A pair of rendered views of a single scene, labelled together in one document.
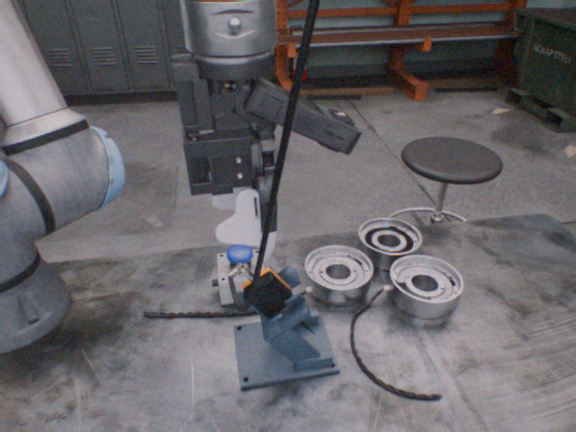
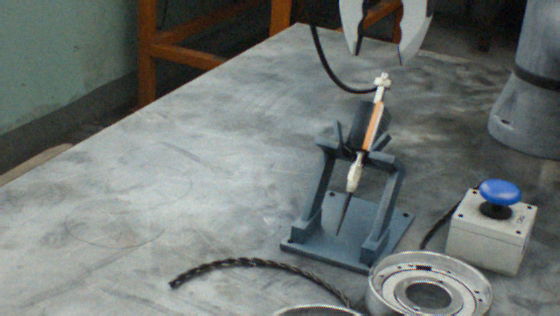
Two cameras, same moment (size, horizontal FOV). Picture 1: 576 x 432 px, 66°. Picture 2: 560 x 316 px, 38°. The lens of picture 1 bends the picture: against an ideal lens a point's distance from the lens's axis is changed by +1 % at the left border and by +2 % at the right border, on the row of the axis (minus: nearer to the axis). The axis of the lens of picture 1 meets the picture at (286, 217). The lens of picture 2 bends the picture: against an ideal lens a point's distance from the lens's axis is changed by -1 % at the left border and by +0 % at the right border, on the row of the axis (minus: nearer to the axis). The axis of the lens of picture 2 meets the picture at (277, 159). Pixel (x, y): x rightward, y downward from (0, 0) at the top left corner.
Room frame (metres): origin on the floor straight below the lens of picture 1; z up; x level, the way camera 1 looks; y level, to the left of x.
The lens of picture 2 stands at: (0.72, -0.64, 1.23)
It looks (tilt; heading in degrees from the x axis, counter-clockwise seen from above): 26 degrees down; 123
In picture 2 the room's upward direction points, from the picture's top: 5 degrees clockwise
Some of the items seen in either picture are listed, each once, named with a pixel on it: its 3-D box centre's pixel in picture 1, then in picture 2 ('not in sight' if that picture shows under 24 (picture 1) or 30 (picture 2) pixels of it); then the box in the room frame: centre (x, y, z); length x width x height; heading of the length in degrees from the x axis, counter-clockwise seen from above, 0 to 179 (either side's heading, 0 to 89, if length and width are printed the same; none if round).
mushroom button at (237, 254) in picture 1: (240, 262); (496, 207); (0.52, 0.07, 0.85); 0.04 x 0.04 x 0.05
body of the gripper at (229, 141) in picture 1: (229, 121); not in sight; (0.38, 0.05, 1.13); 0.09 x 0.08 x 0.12; 102
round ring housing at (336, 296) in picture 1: (337, 275); (426, 303); (0.52, -0.08, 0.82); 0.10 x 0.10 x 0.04
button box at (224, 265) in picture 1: (238, 275); (493, 227); (0.52, 0.08, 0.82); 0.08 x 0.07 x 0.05; 99
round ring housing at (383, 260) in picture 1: (388, 244); not in sight; (0.60, -0.17, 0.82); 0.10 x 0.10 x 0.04
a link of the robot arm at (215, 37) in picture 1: (230, 27); not in sight; (0.38, 0.05, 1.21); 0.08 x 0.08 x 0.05
